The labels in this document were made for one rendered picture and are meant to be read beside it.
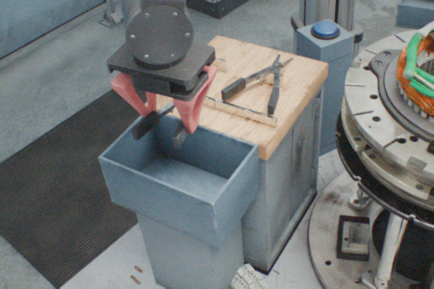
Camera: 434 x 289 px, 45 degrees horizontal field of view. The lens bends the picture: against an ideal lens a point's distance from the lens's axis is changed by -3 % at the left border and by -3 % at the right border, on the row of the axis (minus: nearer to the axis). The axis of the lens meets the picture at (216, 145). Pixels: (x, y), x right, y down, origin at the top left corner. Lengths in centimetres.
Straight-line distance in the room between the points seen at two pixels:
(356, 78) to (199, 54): 24
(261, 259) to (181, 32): 48
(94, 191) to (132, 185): 147
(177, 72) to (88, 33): 263
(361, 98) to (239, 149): 16
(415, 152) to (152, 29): 33
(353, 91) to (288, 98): 9
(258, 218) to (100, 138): 165
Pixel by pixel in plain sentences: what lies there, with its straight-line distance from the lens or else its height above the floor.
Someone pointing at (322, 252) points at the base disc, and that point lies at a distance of 88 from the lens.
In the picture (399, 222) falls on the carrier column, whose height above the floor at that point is 97.
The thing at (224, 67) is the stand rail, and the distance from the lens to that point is 78.
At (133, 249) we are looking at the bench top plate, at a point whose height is 78.
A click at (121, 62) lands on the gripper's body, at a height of 120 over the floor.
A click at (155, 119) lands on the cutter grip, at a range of 63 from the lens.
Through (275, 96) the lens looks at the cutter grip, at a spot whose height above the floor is 109.
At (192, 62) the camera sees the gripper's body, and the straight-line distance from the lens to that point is 56.
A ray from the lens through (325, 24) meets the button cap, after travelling 93.
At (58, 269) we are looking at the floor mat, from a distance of 194.
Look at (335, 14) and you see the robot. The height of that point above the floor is 97.
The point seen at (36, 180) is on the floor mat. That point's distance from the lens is 227.
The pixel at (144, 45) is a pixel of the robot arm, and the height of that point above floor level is 128.
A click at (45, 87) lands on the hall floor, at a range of 280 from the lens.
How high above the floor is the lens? 151
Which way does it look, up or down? 43 degrees down
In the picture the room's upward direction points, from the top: 6 degrees counter-clockwise
